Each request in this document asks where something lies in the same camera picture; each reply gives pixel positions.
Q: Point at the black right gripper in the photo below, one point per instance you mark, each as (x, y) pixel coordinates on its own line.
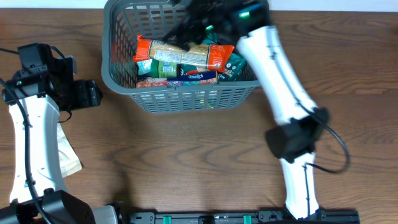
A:
(189, 28)

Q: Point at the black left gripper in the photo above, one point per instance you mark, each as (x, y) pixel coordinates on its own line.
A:
(89, 94)

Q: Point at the red and yellow snack pack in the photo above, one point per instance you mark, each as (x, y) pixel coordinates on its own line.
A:
(208, 56)

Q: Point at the green Nescafe 3in1 bag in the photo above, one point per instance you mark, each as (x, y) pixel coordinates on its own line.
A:
(234, 67)

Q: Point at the colourful tissue multipack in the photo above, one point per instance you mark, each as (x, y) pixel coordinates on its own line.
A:
(202, 78)

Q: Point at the green lidded small jar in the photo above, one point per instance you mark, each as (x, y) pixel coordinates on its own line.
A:
(159, 69)

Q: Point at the beige paper pouch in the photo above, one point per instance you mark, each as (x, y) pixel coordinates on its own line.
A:
(69, 161)

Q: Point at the light teal wipes pack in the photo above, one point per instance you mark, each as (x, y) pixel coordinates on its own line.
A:
(144, 68)

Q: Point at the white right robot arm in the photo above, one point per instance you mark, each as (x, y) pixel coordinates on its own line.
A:
(293, 140)

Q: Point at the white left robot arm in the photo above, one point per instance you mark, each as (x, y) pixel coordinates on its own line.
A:
(38, 187)

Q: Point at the grey plastic lattice basket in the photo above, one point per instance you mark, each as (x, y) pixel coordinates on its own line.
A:
(124, 20)

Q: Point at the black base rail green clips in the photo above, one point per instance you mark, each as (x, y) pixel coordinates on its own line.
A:
(262, 216)

